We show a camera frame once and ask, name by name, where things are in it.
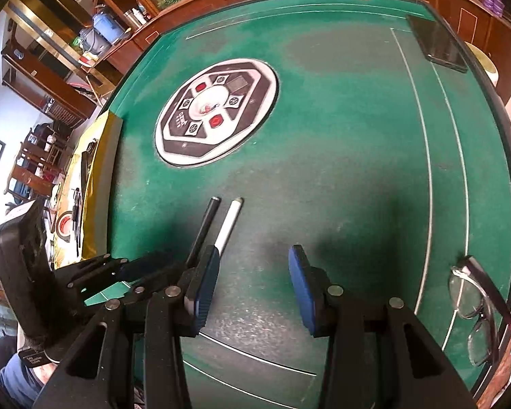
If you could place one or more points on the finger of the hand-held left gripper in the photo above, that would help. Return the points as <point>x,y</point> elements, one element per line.
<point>157,275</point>
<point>98,268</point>

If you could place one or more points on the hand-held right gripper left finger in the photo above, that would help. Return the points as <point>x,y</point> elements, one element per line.
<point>202,294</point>

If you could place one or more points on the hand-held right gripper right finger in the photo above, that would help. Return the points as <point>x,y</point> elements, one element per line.
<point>306,298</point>

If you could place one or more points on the black pen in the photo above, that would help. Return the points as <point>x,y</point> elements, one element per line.
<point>206,226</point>
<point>76,217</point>

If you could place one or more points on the white pen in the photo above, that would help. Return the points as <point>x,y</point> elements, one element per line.
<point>230,221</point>

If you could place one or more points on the yellow-taped cardboard box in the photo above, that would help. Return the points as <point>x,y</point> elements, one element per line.
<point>94,179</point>

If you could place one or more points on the person's left forearm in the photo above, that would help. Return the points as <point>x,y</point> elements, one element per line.
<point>17,377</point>

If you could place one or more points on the wooden chair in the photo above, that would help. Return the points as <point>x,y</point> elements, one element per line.
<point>25,174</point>

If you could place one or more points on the purple-framed eyeglasses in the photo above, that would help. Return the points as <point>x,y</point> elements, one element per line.
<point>466,296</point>

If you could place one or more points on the round table control panel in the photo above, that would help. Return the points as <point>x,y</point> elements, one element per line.
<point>217,110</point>

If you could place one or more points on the grey-blue kettle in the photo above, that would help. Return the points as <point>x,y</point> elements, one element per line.
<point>91,42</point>

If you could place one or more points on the blue thermos jug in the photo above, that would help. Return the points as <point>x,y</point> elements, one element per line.
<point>106,25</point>

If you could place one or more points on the steel flask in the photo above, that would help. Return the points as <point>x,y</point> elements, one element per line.
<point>131,18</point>

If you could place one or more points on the black smartphone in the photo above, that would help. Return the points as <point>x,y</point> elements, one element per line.
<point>438,42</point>

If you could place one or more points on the cream round container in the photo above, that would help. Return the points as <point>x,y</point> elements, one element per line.
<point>485,64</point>

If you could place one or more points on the wooden cabinet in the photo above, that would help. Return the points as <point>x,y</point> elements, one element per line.
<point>502,51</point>

